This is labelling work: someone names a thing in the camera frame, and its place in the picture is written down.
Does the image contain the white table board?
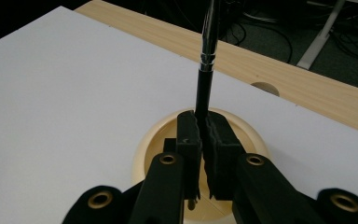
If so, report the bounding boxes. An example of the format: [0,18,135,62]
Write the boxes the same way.
[0,5,358,224]

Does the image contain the black metal rod tool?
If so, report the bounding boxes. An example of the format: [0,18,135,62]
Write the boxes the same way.
[186,0,222,211]

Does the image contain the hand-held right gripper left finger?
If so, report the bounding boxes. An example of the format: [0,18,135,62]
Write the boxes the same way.
[130,109,203,224]

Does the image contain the black floor cables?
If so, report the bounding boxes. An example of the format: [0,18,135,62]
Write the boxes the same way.
[220,0,358,68]

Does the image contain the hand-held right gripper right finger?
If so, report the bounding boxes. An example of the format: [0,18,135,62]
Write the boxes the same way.
[202,110,324,224]

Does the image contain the white metal desk frame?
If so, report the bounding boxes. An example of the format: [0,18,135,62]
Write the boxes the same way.
[296,0,358,71]

